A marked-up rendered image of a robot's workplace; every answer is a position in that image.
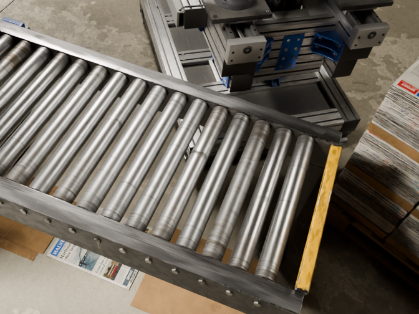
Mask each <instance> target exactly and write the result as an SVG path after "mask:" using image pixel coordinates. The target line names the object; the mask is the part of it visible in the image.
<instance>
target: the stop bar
mask: <svg viewBox="0 0 419 314"><path fill-rule="evenodd" d="M341 151H342V147H341V146H337V145H334V144H331V146H330V150H329V154H328V157H327V162H326V165H325V170H324V174H323V177H322V182H321V185H320V189H319V194H318V197H317V201H316V204H315V209H314V213H313V216H312V221H311V226H310V229H309V233H308V236H307V241H306V246H305V249H304V253H303V256H302V261H301V266H300V269H299V273H298V276H297V281H296V286H295V289H294V290H295V291H296V292H299V293H301V294H303V295H307V294H308V293H309V290H310V287H311V282H312V276H313V273H314V269H315V268H316V264H315V263H316V260H317V254H318V251H319V246H320V242H321V238H322V233H323V230H324V224H325V220H326V216H327V211H328V208H329V203H330V198H331V194H332V190H333V186H334V181H335V176H336V172H337V168H338V167H339V159H340V154H341Z"/></svg>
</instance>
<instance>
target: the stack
mask: <svg viewBox="0 0 419 314"><path fill-rule="evenodd" d="M418 58H419V57H418ZM418 58H417V61H416V62H415V63H414V64H413V65H411V66H410V67H409V68H408V69H407V70H406V71H405V72H404V73H403V74H402V75H401V76H400V77H399V78H398V79H397V80H396V81H395V82H394V83H393V85H392V86H391V87H390V89H389V90H388V92H387V94H386V96H385V99H384V101H383V102H382V103H381V104H380V105H381V106H380V107H379V108H378V110H377V112H376V114H375V116H374V117H373V119H372V123H374V124H375V125H377V126H378V127H380V128H381V129H383V130H385V131H386V132H388V133H389V134H391V135H392V136H394V137H396V138H397V139H399V140H400V141H402V142H404V143H405V144H407V145H408V146H410V147H411V148H413V149H414V150H416V151H418V152H419V60H418ZM349 163H351V164H353V165H354V166H356V167H357V168H358V169H360V170H362V171H363V172H364V173H366V174H368V175H369V176H371V177H372V178H373V179H375V180H377V181H378V182H379V183H381V184H382V185H384V186H385V187H387V188H389V189H390V190H391V191H393V192H394V193H395V194H397V195H399V196H400V197H401V198H403V199H404V200H406V201H407V202H409V203H410V204H411V205H412V206H414V205H415V204H416V205H417V206H416V207H415V209H417V210H419V202H418V201H419V164H418V163H417V162H415V161H414V160H412V159H411V158H409V157H408V156H406V155H405V154H403V153H402V152H400V151H398V150H397V149H396V148H394V147H392V146H391V145H389V144H388V143H386V142H385V141H383V140H382V139H380V138H379V137H377V136H376V135H374V134H373V133H371V132H369V131H368V130H366V131H365V132H364V134H363V135H362V137H361V139H360V140H359V144H358V145H357V146H356V147H355V150H354V151H353V153H352V155H351V157H350V159H349ZM332 194H333V195H334V196H336V197H338V198H339V199H340V200H341V201H343V202H344V203H346V204H347V205H348V206H350V207H351V208H352V209H353V210H355V211H356V212H358V213H359V214H360V215H361V216H363V217H364V218H366V220H368V221H369V222H371V223H372V224H373V225H374V226H376V227H377V228H379V229H380V230H381V231H382V232H384V233H385V234H387V233H388V234H387V235H386V236H388V235H389V237H391V238H392V239H393V240H395V241H396V242H398V243H399V244H400V245H402V246H403V247H404V248H406V249H407V250H409V251H410V252H411V253H413V254H414V255H415V256H417V257H418V258H419V220H418V219H417V218H416V217H414V216H413V215H411V212H412V211H413V210H414V208H413V209H412V210H411V211H410V212H408V211H407V210H405V209H404V208H402V207H401V206H399V205H398V204H397V203H395V202H394V201H392V200H391V199H389V198H388V197H386V196H385V195H384V194H382V193H381V192H379V191H378V190H376V189H375V188H373V187H372V186H371V185H369V184H368V183H366V182H365V181H363V180H362V179H360V178H359V177H358V176H356V175H355V174H354V173H352V172H350V171H349V170H348V169H346V168H344V169H343V170H342V172H341V173H340V174H339V175H338V178H337V179H336V183H335V184H334V188H333V190H332ZM417 203H418V204H417ZM326 221H328V222H329V223H331V224H332V225H333V226H334V227H336V228H337V229H338V230H339V231H341V232H342V233H343V234H345V235H346V236H347V237H348V238H350V239H351V240H353V241H354V242H355V243H356V244H358V245H359V246H361V248H363V249H364V250H366V251H367V252H368V253H369V254H370V255H372V256H373V257H375V258H376V259H377V260H378V261H380V262H381V263H382V264H384V265H385V266H386V267H388V268H389V269H390V270H391V271H392V272H394V273H395V274H397V275H398V276H399V277H400V278H402V279H403V280H404V281H406V282H407V283H408V284H409V285H411V286H412V287H413V288H415V289H416V290H417V291H419V281H417V280H416V279H415V278H413V277H412V276H411V275H410V274H408V273H407V272H406V271H404V270H403V269H402V268H400V267H399V266H398V265H397V264H395V263H394V262H392V261H391V260H390V259H389V258H387V257H386V256H384V255H383V254H382V253H381V252H379V251H378V250H377V249H376V248H374V247H373V246H371V245H370V244H369V243H368V242H366V241H365V240H363V238H361V237H360V236H358V235H357V234H356V233H355V232H353V231H352V230H350V229H349V228H348V227H347V226H348V225H349V224H350V223H351V224H352V225H353V226H354V227H356V228H357V229H358V230H359V231H361V232H362V233H364V234H365V235H366V236H367V237H369V238H370V239H372V240H373V241H374V242H375V243H377V244H378V245H379V246H380V247H382V248H383V249H385V250H386V251H387V252H389V253H390V254H391V255H393V256H394V257H395V258H396V259H398V260H399V261H400V262H402V263H403V264H405V265H406V266H407V267H408V268H410V269H411V270H412V271H414V272H415V273H416V274H418V275H419V266H418V265H417V264H416V263H414V262H413V261H411V260H410V259H409V258H408V257H406V256H405V255H403V254H402V253H401V252H399V251H398V250H397V249H395V248H394V247H392V246H391V245H390V244H388V243H387V242H385V241H384V239H382V238H381V237H379V236H378V235H376V233H374V232H373V231H371V230H370V229H369V228H368V227H366V226H365V225H363V224H362V223H361V222H360V221H358V220H357V219H356V218H354V217H353V216H351V215H350V214H349V213H348V212H347V211H345V210H344V209H342V208H341V207H340V206H338V205H337V204H336V203H335V202H333V201H332V200H330V203H329V208H328V211H327V216H326ZM389 233H390V234H389Z"/></svg>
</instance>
